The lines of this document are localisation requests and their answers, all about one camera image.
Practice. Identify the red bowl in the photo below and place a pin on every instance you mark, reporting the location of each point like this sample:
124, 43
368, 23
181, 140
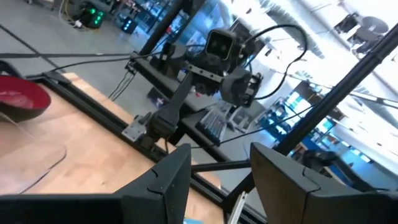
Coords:
18, 96

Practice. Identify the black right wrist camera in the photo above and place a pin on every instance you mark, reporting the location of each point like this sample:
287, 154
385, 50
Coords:
219, 45

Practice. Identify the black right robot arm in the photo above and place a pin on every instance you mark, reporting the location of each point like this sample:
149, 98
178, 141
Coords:
177, 105

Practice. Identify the black computer green lights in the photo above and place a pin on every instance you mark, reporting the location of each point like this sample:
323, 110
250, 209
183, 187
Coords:
93, 15

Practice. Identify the blue ramen packet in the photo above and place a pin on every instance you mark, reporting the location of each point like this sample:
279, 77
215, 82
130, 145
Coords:
192, 221

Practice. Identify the grey desk top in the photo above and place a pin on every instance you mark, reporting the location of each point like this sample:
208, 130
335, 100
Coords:
236, 146

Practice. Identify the backlit keyboard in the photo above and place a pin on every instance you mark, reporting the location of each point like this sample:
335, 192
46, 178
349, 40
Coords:
213, 126

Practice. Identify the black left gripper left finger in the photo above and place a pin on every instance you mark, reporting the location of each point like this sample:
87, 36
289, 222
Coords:
93, 208

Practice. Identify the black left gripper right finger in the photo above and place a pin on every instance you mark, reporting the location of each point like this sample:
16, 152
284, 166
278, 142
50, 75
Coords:
311, 202

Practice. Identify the silver ventilation duct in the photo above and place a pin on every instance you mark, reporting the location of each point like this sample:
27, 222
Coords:
292, 25

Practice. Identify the black table frame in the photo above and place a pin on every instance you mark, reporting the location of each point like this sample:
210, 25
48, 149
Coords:
93, 105

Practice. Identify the clear plastic container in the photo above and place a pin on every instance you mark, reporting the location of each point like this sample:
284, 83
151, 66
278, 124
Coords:
28, 155

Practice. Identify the silver arm base bracket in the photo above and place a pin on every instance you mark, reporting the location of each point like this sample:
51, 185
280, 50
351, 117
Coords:
133, 129

